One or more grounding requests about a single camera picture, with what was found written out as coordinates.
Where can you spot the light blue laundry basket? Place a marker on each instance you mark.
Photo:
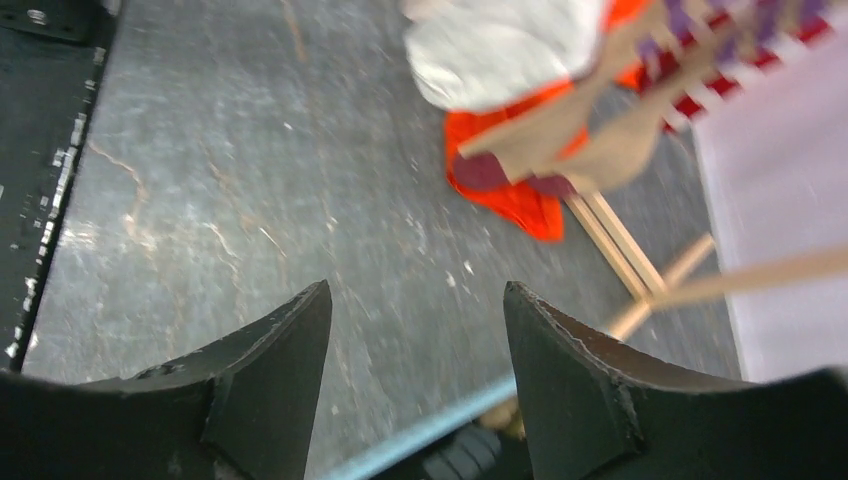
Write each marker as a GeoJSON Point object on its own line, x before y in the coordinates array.
{"type": "Point", "coordinates": [432, 428]}

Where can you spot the orange cloth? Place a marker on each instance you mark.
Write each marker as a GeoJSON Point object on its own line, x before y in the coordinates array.
{"type": "Point", "coordinates": [539, 215]}

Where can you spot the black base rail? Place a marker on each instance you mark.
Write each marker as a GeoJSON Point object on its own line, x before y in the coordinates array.
{"type": "Point", "coordinates": [53, 59]}

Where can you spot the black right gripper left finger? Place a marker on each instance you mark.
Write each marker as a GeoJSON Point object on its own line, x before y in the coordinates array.
{"type": "Point", "coordinates": [242, 407]}

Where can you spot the tan sock maroon toe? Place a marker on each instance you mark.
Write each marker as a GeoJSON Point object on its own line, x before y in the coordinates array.
{"type": "Point", "coordinates": [528, 146]}

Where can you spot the purple tan striped sock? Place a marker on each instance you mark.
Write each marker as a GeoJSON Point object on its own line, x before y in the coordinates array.
{"type": "Point", "coordinates": [745, 30]}

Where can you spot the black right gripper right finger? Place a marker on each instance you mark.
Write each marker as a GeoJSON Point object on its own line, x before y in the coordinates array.
{"type": "Point", "coordinates": [595, 408]}

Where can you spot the red white striped sock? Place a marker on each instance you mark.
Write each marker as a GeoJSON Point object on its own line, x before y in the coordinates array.
{"type": "Point", "coordinates": [731, 80]}

